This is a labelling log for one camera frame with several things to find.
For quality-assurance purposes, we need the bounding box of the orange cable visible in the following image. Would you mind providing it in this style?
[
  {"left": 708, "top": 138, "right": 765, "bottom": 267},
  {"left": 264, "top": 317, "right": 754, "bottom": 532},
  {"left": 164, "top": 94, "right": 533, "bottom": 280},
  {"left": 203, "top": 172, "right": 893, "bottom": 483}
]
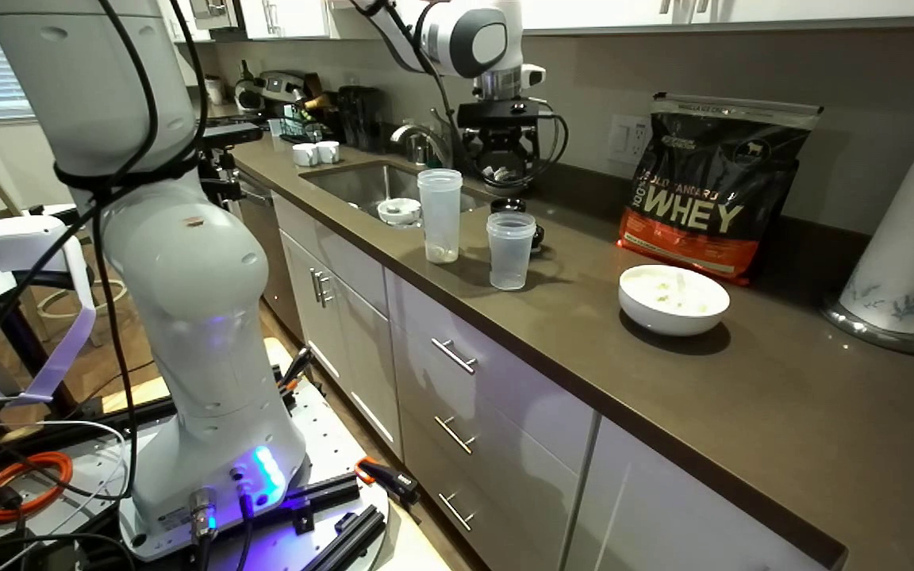
[{"left": 0, "top": 446, "right": 77, "bottom": 527}]

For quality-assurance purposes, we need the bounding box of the white chair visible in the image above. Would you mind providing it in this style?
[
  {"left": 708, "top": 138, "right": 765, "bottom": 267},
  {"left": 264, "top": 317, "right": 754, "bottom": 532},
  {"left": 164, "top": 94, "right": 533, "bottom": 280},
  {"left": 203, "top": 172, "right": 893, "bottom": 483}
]
[{"left": 0, "top": 211, "right": 100, "bottom": 406}]

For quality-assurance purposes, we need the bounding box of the chrome faucet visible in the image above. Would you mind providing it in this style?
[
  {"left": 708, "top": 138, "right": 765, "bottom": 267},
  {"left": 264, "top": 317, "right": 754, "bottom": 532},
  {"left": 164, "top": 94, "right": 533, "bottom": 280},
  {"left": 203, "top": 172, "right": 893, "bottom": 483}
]
[{"left": 390, "top": 123, "right": 445, "bottom": 167}]

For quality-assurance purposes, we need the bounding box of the tall clear shaker cup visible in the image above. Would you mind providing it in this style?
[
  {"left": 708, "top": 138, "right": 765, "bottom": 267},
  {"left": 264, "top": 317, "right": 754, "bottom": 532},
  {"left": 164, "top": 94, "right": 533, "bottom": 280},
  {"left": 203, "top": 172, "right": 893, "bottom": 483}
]
[{"left": 416, "top": 167, "right": 462, "bottom": 263}]

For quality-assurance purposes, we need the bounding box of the short clear shaker cup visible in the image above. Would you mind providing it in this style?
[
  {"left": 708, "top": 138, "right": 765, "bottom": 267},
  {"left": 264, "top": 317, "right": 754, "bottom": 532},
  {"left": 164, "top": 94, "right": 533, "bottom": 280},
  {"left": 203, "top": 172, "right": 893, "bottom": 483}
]
[{"left": 485, "top": 212, "right": 536, "bottom": 293}]

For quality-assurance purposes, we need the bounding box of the black whey protein bag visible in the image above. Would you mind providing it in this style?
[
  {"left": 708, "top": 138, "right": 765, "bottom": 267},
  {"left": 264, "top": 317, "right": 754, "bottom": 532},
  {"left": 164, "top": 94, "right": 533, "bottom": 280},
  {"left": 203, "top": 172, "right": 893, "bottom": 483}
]
[{"left": 620, "top": 91, "right": 822, "bottom": 281}]

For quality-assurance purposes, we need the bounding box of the steel kitchen sink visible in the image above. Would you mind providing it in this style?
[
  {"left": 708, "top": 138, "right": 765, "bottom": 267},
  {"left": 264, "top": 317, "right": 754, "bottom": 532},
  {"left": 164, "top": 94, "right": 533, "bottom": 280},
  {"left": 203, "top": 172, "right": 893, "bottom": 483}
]
[{"left": 299, "top": 158, "right": 482, "bottom": 219}]

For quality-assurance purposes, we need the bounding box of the wall outlet plate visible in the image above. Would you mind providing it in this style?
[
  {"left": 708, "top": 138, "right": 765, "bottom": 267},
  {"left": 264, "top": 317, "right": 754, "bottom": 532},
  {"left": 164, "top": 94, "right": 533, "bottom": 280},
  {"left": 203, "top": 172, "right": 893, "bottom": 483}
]
[{"left": 610, "top": 113, "right": 650, "bottom": 165}]

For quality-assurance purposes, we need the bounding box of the white cups pair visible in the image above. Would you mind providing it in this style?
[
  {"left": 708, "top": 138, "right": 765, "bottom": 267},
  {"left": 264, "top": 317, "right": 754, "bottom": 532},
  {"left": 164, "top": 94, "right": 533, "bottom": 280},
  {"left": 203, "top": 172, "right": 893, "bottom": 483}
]
[{"left": 292, "top": 141, "right": 338, "bottom": 167}]

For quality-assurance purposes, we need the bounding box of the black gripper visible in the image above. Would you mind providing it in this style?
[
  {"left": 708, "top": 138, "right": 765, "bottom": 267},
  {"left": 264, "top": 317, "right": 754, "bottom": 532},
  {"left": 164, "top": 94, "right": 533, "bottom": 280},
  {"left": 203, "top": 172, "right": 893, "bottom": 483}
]
[{"left": 457, "top": 98, "right": 569, "bottom": 197}]

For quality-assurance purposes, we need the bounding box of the white bowl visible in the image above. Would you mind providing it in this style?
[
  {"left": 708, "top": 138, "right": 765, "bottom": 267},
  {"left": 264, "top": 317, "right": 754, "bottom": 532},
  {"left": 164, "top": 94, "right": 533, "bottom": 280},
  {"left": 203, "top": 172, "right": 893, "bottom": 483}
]
[{"left": 620, "top": 263, "right": 730, "bottom": 336}]

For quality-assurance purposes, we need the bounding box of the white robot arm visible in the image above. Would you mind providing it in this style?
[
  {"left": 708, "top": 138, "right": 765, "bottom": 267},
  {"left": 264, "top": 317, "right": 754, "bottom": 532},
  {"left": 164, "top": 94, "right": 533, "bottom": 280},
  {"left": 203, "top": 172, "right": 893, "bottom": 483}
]
[{"left": 0, "top": 0, "right": 304, "bottom": 561}]

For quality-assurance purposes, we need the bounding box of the white round sink item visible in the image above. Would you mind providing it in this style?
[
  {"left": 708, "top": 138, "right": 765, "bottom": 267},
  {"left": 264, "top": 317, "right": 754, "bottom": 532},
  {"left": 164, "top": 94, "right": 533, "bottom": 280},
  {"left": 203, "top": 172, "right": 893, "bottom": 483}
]
[{"left": 378, "top": 197, "right": 422, "bottom": 227}]

